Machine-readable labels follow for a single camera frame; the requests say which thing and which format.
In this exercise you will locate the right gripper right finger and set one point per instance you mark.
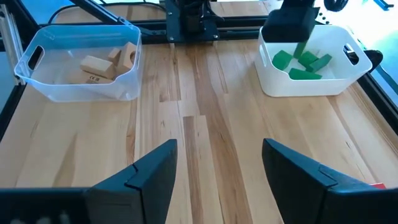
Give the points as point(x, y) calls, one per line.
point(301, 189)

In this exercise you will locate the green rectangular block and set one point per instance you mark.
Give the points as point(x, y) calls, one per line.
point(300, 49)
point(303, 74)

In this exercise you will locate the clear plastic bin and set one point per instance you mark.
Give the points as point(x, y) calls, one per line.
point(77, 94)

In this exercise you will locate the green cube block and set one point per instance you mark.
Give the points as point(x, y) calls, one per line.
point(281, 60)

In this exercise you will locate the wood cube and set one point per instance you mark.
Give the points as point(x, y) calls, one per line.
point(126, 60)

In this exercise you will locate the dark green block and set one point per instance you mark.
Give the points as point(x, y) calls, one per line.
point(321, 62)

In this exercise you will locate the red ramp block foreground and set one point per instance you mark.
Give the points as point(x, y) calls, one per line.
point(377, 186)

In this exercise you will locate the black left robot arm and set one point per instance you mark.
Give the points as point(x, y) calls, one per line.
point(192, 21)

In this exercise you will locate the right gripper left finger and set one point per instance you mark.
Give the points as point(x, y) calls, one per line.
point(136, 193)

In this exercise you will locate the long natural wood block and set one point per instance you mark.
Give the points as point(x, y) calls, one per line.
point(93, 80)

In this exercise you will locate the natural wood rectangular block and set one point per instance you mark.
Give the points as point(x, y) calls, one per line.
point(113, 56)
point(98, 67)

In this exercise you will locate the white opaque plastic bin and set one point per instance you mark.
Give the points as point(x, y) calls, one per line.
point(311, 89)

